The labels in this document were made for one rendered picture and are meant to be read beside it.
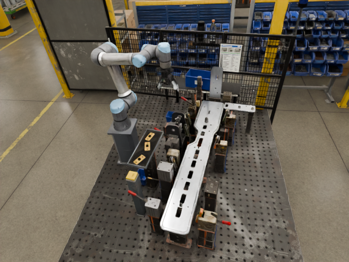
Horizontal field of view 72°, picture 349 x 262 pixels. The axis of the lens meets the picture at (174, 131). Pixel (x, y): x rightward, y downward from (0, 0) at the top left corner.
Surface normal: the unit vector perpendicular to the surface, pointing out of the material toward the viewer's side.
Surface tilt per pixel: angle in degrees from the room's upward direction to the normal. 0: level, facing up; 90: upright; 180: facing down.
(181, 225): 0
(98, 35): 93
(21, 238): 0
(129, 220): 0
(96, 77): 94
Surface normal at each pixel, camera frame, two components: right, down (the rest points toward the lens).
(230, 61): -0.29, 0.65
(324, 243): -0.06, -0.75
